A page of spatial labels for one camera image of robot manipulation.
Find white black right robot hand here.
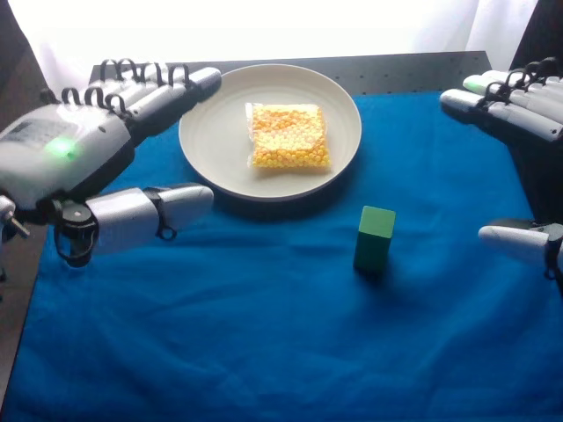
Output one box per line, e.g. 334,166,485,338
439,56,563,282

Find white round plate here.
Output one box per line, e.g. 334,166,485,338
178,63,363,202

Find blue table cloth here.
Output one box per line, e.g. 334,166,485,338
0,90,563,422

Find bag of yellow corn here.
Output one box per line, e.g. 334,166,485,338
245,101,332,173

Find green rectangular block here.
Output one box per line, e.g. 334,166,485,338
353,205,397,274

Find white curtain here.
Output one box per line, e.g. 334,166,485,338
8,0,540,89

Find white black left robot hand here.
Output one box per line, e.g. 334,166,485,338
0,56,223,269

